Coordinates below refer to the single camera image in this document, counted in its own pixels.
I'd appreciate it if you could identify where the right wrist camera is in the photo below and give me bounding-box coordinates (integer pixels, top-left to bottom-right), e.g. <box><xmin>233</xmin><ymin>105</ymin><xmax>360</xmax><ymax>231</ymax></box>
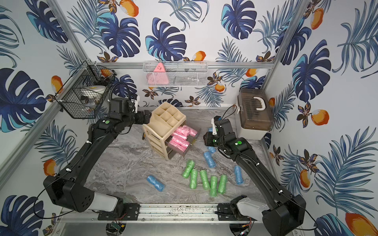
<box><xmin>211</xmin><ymin>117</ymin><xmax>218</xmax><ymax>136</ymax></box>

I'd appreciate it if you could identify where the green roll leftmost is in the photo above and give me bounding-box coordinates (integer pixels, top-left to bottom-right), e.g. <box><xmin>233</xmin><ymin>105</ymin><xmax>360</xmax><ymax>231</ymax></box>
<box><xmin>182</xmin><ymin>160</ymin><xmax>195</xmax><ymax>179</ymax></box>

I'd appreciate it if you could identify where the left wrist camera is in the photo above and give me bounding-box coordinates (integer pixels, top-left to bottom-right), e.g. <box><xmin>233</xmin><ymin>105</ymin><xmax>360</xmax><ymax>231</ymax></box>
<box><xmin>131</xmin><ymin>95</ymin><xmax>140</xmax><ymax>113</ymax></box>

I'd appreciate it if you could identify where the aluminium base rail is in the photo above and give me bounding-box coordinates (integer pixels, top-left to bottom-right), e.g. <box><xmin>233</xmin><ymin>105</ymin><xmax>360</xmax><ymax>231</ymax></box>
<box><xmin>57</xmin><ymin>202</ymin><xmax>299</xmax><ymax>224</ymax></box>

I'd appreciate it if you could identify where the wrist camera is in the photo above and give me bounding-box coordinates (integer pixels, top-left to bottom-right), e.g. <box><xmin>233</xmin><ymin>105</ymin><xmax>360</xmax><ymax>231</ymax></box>
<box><xmin>131</xmin><ymin>95</ymin><xmax>140</xmax><ymax>113</ymax></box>
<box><xmin>211</xmin><ymin>117</ymin><xmax>218</xmax><ymax>136</ymax></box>

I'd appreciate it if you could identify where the white bowl in basket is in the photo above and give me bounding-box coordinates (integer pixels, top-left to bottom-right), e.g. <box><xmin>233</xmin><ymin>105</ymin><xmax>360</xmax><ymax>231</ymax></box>
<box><xmin>80</xmin><ymin>85</ymin><xmax>106</xmax><ymax>98</ymax></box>

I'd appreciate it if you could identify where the brown lidded storage box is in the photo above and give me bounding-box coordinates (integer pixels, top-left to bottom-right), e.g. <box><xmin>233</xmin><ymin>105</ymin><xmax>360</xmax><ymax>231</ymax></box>
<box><xmin>235</xmin><ymin>88</ymin><xmax>273</xmax><ymax>140</ymax></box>

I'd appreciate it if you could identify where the white wire shelf basket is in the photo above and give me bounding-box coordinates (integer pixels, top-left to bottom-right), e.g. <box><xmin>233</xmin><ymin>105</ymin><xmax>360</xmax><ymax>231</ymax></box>
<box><xmin>143</xmin><ymin>61</ymin><xmax>208</xmax><ymax>87</ymax></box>

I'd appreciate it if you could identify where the blue roll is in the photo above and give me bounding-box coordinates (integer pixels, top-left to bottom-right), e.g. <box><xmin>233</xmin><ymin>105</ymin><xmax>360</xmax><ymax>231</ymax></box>
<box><xmin>147</xmin><ymin>175</ymin><xmax>165</xmax><ymax>192</ymax></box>
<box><xmin>234</xmin><ymin>165</ymin><xmax>244</xmax><ymax>185</ymax></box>
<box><xmin>207</xmin><ymin>147</ymin><xmax>217</xmax><ymax>154</ymax></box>
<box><xmin>203</xmin><ymin>151</ymin><xmax>216</xmax><ymax>168</ymax></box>

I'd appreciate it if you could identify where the clear top drawer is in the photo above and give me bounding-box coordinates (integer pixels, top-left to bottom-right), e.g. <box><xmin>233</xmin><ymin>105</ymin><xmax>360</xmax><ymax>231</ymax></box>
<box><xmin>165</xmin><ymin>125</ymin><xmax>201</xmax><ymax>156</ymax></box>

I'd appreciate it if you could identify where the pink triangle sponge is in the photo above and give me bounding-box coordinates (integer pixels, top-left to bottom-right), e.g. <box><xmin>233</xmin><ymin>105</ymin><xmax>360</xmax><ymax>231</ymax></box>
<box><xmin>147</xmin><ymin>63</ymin><xmax>169</xmax><ymax>86</ymax></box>

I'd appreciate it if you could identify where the beige drawer organizer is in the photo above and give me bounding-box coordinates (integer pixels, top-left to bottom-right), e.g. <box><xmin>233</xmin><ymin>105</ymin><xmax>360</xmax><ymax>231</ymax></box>
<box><xmin>143</xmin><ymin>102</ymin><xmax>186</xmax><ymax>161</ymax></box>

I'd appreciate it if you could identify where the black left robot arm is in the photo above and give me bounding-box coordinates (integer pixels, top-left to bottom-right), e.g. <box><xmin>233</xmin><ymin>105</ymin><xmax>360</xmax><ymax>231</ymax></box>
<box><xmin>43</xmin><ymin>110</ymin><xmax>152</xmax><ymax>217</ymax></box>

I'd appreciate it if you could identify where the pink roll pair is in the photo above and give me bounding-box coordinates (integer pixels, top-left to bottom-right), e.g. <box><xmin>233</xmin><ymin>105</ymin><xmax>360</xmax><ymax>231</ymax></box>
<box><xmin>183</xmin><ymin>125</ymin><xmax>198</xmax><ymax>137</ymax></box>

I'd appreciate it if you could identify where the black wire basket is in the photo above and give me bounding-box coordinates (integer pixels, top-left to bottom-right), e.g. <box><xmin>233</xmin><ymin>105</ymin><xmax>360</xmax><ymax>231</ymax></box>
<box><xmin>53</xmin><ymin>61</ymin><xmax>117</xmax><ymax>119</ymax></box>

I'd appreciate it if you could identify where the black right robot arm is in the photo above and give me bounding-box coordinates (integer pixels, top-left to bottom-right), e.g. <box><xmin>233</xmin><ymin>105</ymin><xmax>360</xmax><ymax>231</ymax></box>
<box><xmin>203</xmin><ymin>116</ymin><xmax>306</xmax><ymax>236</ymax></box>

